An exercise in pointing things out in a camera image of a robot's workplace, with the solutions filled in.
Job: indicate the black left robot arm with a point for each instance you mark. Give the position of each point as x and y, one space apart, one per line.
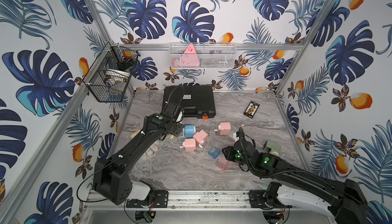
111 176

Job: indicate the pink pencil sharpener right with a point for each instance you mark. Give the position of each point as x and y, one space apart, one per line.
223 128

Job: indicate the pink transparent tray front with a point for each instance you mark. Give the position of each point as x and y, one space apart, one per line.
222 164

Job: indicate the pink triangular object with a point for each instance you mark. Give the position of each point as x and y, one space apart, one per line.
189 58

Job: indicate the aluminium front rail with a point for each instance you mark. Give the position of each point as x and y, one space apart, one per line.
228 200

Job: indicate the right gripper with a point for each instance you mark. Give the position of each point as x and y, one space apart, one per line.
229 149

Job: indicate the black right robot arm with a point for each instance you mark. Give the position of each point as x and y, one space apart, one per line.
344 202

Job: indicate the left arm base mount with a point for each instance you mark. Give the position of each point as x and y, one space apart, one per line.
155 199

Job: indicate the black plastic tool case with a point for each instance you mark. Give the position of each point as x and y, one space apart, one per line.
197 101

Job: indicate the white work glove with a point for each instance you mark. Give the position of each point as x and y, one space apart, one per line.
151 150

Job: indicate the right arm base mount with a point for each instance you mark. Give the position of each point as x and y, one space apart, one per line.
267 199

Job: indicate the black wire basket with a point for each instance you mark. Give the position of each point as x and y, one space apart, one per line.
110 75

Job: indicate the white wire mesh basket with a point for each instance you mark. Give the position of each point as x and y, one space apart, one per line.
211 55

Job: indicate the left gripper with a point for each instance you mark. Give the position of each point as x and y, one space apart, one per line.
176 114

